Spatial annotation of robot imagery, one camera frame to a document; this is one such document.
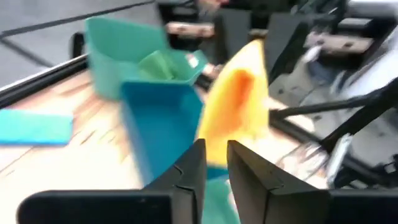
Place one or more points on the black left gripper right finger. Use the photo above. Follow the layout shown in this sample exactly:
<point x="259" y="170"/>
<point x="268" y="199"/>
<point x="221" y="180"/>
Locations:
<point x="255" y="193"/>

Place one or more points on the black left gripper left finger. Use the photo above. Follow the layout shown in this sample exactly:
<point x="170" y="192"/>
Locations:
<point x="192" y="186"/>

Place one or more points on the yellow cloth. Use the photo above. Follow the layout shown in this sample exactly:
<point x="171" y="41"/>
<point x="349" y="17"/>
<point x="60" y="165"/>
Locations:
<point x="236" y="102"/>

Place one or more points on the green cloth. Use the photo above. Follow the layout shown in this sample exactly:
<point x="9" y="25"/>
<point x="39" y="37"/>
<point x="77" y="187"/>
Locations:
<point x="158" y="65"/>

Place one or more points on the blue sponge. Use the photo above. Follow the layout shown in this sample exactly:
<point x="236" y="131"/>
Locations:
<point x="34" y="127"/>

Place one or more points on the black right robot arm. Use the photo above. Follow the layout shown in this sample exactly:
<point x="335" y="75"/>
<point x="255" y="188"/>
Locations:
<point x="367" y="115"/>

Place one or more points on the small teal plastic bin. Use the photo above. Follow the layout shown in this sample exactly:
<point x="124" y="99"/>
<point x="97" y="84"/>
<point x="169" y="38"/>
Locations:
<point x="217" y="202"/>

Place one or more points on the blue plastic tray bin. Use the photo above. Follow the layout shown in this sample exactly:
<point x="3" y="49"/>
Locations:
<point x="161" y="124"/>

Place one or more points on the large teal plastic bin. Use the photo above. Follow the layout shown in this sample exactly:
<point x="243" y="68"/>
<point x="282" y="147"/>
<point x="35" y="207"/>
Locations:
<point x="115" y="46"/>

